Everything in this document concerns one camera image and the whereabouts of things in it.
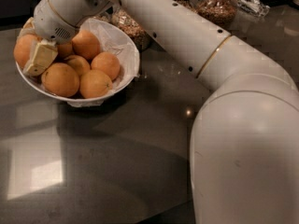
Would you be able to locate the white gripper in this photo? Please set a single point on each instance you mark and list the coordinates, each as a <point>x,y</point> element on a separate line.
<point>52,26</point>

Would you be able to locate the large orange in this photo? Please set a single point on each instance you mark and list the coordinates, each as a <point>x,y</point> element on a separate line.
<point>22,49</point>

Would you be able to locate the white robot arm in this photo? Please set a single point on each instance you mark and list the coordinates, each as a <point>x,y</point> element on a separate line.
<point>245,139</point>

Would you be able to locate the white bowl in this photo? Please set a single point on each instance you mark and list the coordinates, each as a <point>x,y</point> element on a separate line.
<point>124,78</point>

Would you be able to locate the white plastic bowl liner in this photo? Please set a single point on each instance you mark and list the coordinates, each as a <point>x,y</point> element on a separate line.
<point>120,47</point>

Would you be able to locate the orange back left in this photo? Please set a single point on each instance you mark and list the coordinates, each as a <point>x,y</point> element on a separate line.
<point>64,50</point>

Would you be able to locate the orange front left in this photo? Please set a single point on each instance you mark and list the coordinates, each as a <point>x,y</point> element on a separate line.
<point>61,79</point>

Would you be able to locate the orange back middle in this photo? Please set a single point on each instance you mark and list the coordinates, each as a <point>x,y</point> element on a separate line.
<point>86,44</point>

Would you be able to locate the orange centre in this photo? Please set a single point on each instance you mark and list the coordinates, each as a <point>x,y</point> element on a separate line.
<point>78,63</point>

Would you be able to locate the orange front right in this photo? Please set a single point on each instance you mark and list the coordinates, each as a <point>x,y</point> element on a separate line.
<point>95,83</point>

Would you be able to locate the glass jar mixed grains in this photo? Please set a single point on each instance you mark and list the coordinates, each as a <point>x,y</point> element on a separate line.
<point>122,20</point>

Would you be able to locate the clear plastic bag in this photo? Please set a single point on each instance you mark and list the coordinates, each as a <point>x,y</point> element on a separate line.
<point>252,7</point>

